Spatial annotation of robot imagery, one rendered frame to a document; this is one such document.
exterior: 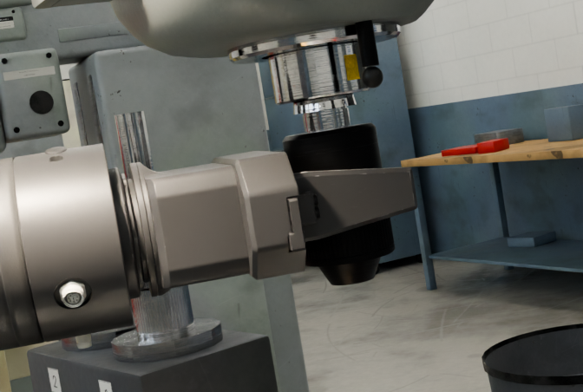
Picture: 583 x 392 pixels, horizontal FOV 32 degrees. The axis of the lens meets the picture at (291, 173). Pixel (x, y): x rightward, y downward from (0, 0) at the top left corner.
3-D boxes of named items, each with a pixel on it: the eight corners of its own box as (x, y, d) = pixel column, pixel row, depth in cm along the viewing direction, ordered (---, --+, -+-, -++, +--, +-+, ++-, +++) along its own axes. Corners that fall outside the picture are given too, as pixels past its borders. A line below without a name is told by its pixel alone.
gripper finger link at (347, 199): (415, 219, 50) (291, 242, 48) (405, 154, 49) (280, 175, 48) (426, 222, 48) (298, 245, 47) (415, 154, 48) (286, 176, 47)
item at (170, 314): (206, 323, 84) (194, 254, 84) (165, 339, 80) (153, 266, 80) (167, 323, 87) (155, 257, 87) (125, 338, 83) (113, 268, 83)
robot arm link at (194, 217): (287, 109, 44) (3, 153, 42) (321, 328, 45) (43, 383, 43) (244, 117, 57) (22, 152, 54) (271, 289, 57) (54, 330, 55)
